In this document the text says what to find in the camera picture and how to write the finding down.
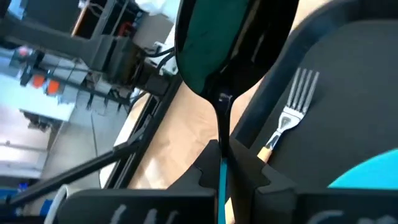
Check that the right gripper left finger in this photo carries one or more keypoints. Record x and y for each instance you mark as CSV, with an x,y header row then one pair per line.
x,y
205,168

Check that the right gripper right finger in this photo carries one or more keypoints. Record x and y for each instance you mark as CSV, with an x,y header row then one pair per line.
x,y
255,186

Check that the teal round plate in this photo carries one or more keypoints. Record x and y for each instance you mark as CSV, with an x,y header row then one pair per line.
x,y
373,174

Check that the black plastic tray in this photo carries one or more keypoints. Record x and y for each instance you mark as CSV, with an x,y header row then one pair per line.
x,y
357,93

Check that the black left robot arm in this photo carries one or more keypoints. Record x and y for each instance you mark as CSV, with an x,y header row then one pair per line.
x,y
124,59

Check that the background workbench clutter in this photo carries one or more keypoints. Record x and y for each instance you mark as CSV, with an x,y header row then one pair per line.
x,y
46,81

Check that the black aluminium table frame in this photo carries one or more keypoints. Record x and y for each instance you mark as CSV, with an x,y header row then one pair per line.
x,y
141,140

